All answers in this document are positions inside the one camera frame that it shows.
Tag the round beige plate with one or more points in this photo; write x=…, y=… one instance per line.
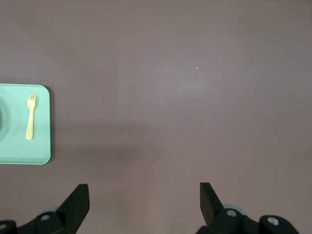
x=4, y=119

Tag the light green rectangular tray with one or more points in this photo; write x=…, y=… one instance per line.
x=41, y=146

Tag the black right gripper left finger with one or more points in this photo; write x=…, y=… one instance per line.
x=73, y=209

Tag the yellow plastic fork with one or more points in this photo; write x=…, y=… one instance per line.
x=30, y=117

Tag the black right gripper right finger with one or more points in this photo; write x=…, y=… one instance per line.
x=214, y=214

